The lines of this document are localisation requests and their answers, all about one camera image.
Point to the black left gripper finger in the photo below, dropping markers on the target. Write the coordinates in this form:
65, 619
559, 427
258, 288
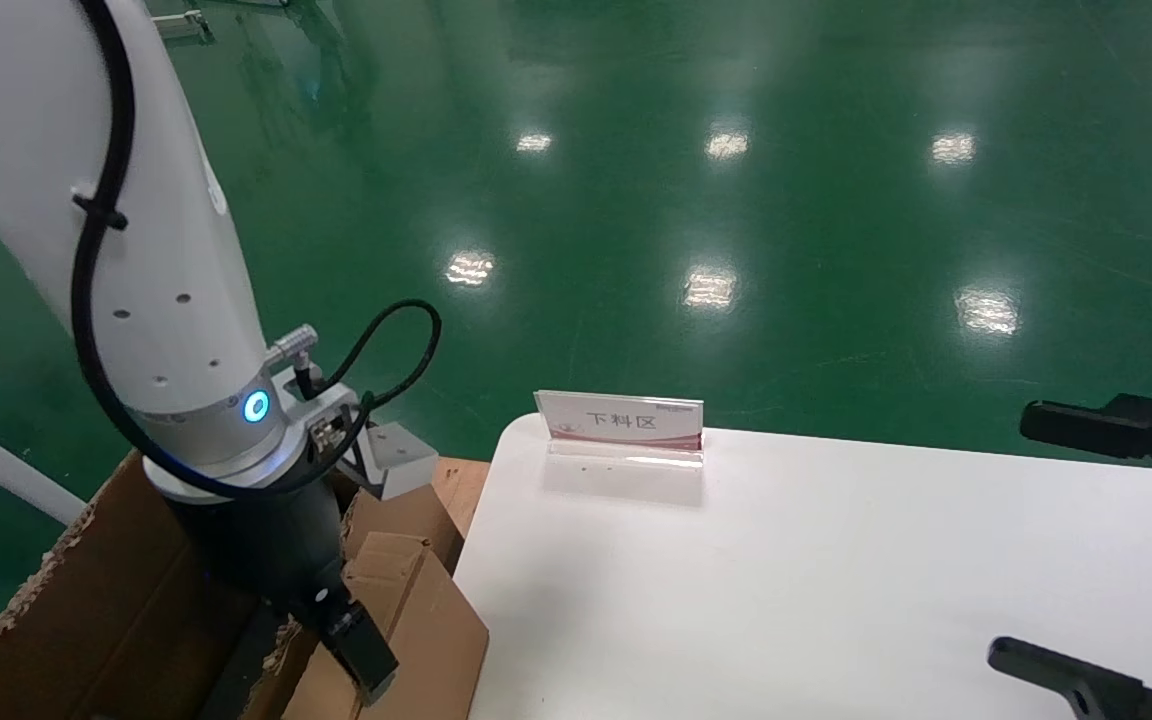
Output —
361, 650

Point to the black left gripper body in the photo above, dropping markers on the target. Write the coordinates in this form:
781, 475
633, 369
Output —
266, 540

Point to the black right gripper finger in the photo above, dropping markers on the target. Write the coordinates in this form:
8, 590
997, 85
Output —
1096, 690
1146, 430

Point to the small cardboard box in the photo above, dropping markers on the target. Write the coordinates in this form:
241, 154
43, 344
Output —
426, 640

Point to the large torn cardboard box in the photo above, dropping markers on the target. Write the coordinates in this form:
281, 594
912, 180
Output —
86, 620

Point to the acrylic red-white table sign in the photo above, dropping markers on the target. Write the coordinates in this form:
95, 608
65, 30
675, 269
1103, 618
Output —
621, 420

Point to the grey metal robot stand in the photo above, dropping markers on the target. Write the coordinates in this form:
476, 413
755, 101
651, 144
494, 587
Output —
186, 25

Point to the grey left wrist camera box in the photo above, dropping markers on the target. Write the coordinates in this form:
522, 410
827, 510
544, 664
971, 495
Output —
401, 455

